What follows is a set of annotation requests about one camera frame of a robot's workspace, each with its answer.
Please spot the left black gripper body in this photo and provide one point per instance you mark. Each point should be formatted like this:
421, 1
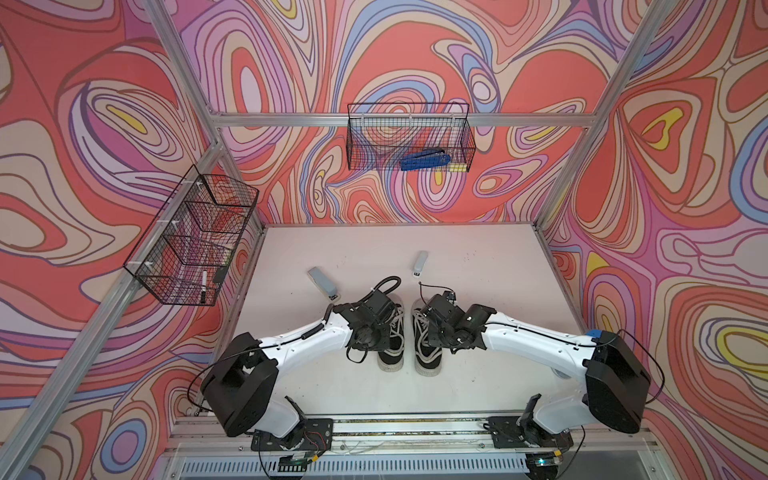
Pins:
379, 338

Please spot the white marker in basket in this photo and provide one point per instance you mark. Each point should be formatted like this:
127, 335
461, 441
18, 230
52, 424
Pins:
204, 284

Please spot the black wire basket back wall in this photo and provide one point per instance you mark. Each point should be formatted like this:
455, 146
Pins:
380, 134

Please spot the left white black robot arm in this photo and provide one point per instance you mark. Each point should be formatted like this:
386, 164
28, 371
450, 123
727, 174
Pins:
239, 387

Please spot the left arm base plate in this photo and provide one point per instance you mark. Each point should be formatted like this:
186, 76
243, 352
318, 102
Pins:
311, 435

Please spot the blue tool in basket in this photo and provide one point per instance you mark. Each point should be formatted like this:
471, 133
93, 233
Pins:
425, 159

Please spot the black white sneaker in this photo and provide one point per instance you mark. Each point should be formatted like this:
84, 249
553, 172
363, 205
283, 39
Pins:
392, 359
427, 358

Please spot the black wire basket left wall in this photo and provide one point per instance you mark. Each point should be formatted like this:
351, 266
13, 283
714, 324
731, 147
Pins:
200, 226

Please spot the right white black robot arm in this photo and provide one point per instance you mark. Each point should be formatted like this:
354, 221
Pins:
605, 381

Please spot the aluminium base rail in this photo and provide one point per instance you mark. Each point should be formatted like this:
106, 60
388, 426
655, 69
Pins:
352, 434

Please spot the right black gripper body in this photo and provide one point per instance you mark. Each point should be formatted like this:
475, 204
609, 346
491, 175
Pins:
442, 337

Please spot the small grey white device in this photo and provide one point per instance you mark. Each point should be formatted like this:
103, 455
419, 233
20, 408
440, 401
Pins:
419, 264

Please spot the black wire basket wall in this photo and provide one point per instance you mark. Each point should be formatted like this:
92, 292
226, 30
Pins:
200, 226
380, 134

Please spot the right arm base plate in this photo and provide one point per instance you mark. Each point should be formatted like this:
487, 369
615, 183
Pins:
509, 432

